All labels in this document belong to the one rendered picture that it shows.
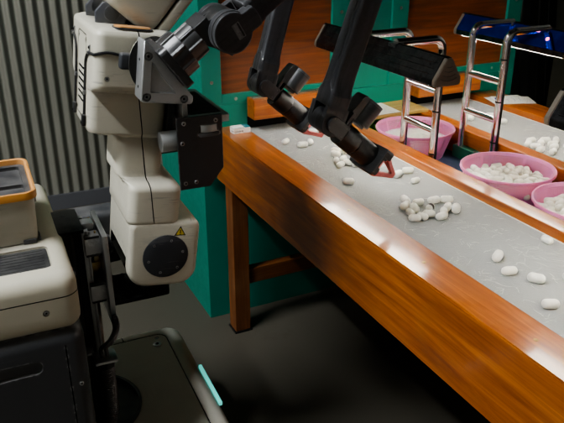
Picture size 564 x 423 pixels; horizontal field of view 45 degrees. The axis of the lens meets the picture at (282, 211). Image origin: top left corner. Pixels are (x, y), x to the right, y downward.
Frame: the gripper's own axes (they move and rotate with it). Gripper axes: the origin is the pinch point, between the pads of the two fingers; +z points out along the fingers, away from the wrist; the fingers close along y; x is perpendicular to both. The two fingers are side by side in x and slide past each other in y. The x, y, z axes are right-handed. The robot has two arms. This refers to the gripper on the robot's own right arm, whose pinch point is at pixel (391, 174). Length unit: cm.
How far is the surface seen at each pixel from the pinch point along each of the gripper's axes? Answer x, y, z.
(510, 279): 5.3, -36.3, 12.1
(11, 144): 83, 222, -22
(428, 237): 7.2, -12.5, 9.9
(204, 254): 58, 90, 26
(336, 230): 18.7, 2.1, -1.8
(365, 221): 12.8, -2.9, -0.4
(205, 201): 40, 87, 11
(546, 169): -30, 7, 52
